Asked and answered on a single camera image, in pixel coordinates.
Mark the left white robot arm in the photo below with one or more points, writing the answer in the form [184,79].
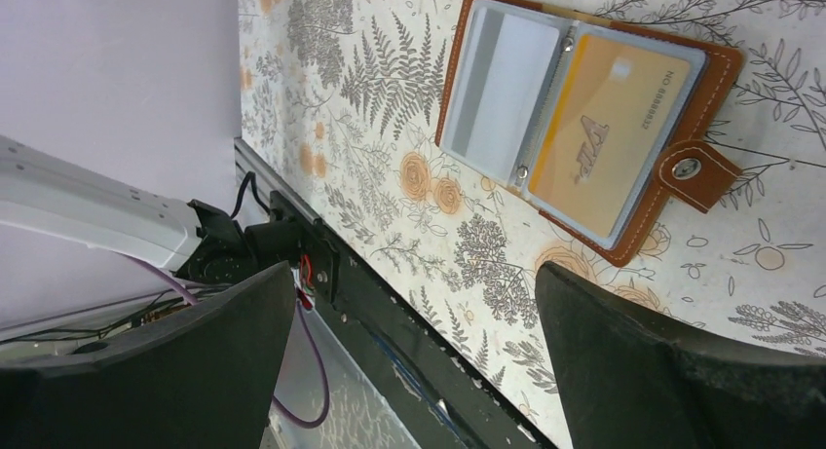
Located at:
[193,241]

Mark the white card in holder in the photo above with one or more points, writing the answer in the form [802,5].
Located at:
[501,73]

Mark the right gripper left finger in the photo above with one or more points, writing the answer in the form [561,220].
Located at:
[203,377]

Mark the gold VIP card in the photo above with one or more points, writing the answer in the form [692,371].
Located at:
[618,103]

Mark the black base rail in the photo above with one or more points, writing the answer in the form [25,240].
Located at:
[439,398]

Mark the brown leather card holder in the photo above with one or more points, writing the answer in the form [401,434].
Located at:
[688,169]

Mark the floral table cloth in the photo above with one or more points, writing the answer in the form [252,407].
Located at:
[341,98]

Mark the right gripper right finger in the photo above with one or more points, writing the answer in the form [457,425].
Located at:
[630,377]

